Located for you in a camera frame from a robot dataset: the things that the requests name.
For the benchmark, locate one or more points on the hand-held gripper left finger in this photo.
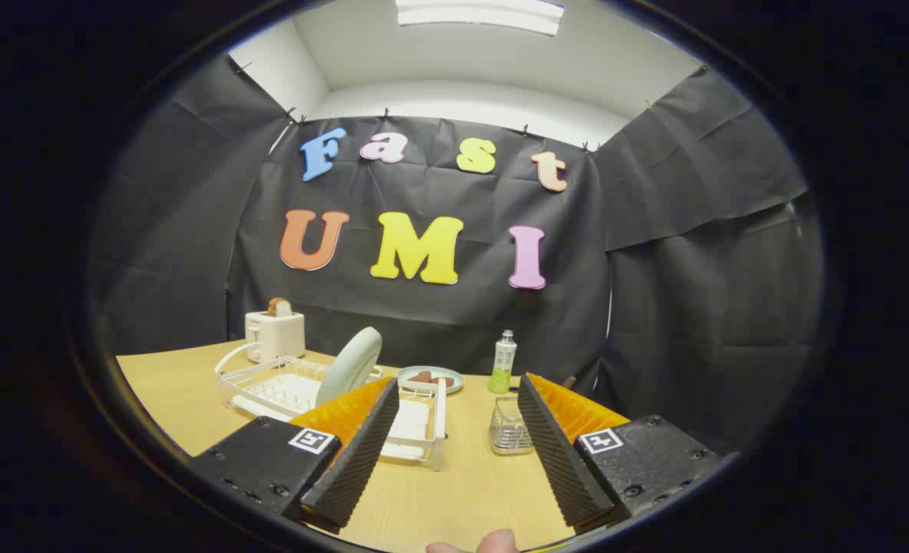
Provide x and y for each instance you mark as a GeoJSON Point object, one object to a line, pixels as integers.
{"type": "Point", "coordinates": [355, 468]}

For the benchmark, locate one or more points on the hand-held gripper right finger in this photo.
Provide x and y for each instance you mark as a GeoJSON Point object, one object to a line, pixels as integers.
{"type": "Point", "coordinates": [558, 461]}

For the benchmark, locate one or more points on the pale green plate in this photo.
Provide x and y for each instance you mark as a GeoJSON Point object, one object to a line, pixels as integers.
{"type": "Point", "coordinates": [351, 365]}

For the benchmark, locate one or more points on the small green plate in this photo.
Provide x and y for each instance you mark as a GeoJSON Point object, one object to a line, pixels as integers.
{"type": "Point", "coordinates": [454, 374]}

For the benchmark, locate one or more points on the green label plastic bottle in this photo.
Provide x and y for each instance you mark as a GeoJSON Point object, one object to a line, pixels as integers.
{"type": "Point", "coordinates": [503, 369]}

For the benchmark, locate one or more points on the reddish brown food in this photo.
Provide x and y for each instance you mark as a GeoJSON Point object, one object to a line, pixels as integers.
{"type": "Point", "coordinates": [422, 377]}

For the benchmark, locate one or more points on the white toaster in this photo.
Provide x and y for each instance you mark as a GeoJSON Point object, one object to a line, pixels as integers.
{"type": "Point", "coordinates": [274, 336]}

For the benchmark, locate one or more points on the brown bread slice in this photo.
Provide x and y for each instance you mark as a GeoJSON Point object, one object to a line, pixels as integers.
{"type": "Point", "coordinates": [279, 307]}

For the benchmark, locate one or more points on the ceiling light panel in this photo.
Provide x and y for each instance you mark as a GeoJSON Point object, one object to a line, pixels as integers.
{"type": "Point", "coordinates": [477, 15]}

